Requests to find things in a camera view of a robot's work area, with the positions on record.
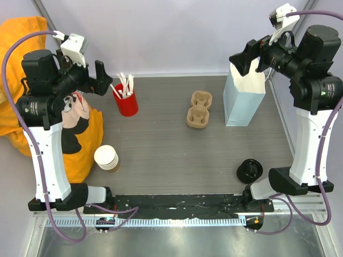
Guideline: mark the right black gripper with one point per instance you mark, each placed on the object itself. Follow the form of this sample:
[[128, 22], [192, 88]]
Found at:
[[263, 48]]

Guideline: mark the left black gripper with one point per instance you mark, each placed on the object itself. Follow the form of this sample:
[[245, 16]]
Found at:
[[103, 80]]

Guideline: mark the light blue paper bag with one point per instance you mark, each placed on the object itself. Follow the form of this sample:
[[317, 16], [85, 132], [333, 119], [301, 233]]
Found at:
[[242, 95]]

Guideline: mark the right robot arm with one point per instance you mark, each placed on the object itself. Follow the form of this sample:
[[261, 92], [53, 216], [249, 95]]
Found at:
[[316, 93]]

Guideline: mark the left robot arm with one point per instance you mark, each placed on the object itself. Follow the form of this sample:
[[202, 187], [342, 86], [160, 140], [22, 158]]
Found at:
[[51, 78]]

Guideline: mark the red cup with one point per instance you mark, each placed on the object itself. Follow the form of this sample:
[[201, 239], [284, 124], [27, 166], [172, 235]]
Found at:
[[127, 107]]

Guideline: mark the brown cup carrier stack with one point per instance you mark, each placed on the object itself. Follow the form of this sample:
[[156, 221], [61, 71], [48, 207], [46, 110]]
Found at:
[[198, 114]]

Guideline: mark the paper cup stack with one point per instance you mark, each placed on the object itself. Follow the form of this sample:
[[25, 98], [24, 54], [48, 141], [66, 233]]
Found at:
[[107, 159]]

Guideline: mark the black lid stack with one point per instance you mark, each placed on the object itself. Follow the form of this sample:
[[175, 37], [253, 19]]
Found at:
[[249, 171]]

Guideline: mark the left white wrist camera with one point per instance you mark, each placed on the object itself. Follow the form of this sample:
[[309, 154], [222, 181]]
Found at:
[[73, 46]]

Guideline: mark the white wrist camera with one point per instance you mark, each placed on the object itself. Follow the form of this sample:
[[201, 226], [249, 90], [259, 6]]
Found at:
[[73, 46], [282, 19]]

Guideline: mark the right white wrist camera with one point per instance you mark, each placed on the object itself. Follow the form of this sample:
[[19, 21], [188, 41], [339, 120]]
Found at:
[[282, 19]]

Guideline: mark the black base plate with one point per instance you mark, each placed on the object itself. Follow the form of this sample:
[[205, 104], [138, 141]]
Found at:
[[183, 206]]

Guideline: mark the white slotted cable duct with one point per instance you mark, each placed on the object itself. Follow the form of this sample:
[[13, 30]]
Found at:
[[101, 222]]

